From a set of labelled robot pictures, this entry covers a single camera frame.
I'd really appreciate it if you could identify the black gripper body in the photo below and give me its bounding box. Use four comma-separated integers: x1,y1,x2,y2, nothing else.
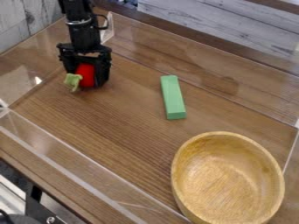
55,20,111,63

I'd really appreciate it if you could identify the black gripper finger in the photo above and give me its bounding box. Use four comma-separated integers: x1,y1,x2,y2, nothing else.
59,57,77,74
94,58,110,88

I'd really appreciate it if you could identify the red plush strawberry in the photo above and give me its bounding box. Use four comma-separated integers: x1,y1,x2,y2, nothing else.
63,63,94,92

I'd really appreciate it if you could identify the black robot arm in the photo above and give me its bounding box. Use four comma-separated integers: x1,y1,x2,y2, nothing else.
55,0,111,92

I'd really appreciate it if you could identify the green rectangular block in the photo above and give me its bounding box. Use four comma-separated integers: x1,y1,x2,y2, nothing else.
160,75,186,120

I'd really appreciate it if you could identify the wooden bowl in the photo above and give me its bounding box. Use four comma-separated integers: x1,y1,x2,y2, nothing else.
170,131,285,224

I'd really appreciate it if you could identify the clear acrylic tray wall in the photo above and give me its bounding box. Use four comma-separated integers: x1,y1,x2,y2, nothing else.
0,16,299,224

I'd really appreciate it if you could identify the black table leg bracket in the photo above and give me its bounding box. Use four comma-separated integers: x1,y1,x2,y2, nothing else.
23,185,66,224

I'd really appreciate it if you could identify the black cable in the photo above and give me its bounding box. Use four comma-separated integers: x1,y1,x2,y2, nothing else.
0,208,15,224

